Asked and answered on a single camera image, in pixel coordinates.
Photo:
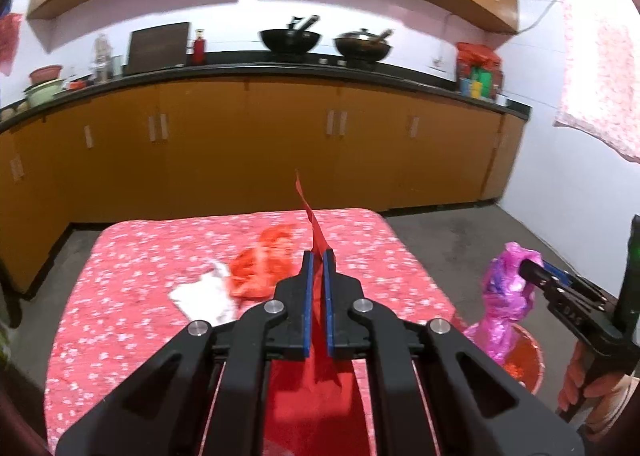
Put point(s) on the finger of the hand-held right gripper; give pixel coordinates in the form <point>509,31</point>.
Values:
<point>555,270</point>
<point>531,270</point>

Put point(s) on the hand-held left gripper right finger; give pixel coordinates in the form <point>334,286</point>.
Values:
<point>327,306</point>

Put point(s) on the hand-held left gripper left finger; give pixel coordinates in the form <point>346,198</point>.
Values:
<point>309,306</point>

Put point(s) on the pink plastic bag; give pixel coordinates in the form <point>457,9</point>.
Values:
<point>500,306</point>

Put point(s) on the red plastic sheet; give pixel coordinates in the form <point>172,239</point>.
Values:
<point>310,401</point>

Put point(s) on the orange plastic bag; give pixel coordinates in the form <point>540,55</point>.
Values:
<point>515,369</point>
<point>260,266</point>

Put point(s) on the red plastic bucket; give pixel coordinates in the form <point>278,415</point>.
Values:
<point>533,376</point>

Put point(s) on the person's right hand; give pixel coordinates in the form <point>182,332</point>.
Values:
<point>612,396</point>

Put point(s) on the white tissue paper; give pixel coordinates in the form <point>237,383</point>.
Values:
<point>200,296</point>

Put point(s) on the wooden lower kitchen cabinet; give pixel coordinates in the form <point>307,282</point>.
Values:
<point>250,160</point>

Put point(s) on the red floral tablecloth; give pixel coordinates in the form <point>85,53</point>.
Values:
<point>125,311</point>

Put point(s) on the pink floral curtain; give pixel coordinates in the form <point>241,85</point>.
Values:
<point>600,60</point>

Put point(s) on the orange bag on containers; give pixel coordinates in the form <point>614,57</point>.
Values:
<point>477,54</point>

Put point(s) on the black kitchen countertop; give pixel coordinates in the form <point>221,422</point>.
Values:
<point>280,69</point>

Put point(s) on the black wok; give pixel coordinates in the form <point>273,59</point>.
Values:
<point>362,46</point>
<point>290,39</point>

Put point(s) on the red bottle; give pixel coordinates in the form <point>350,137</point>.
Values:
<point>199,49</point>

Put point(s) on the brown cutting board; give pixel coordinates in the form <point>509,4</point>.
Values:
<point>157,46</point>

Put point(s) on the glass bottle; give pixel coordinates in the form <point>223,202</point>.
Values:
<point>102,58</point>

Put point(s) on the green bowl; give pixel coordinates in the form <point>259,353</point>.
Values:
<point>44,94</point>

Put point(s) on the red bowl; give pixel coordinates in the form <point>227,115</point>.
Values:
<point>46,73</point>

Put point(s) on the red mesh bag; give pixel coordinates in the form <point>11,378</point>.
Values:
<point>9,40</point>

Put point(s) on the white wall socket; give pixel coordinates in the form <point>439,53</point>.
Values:
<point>438,64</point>

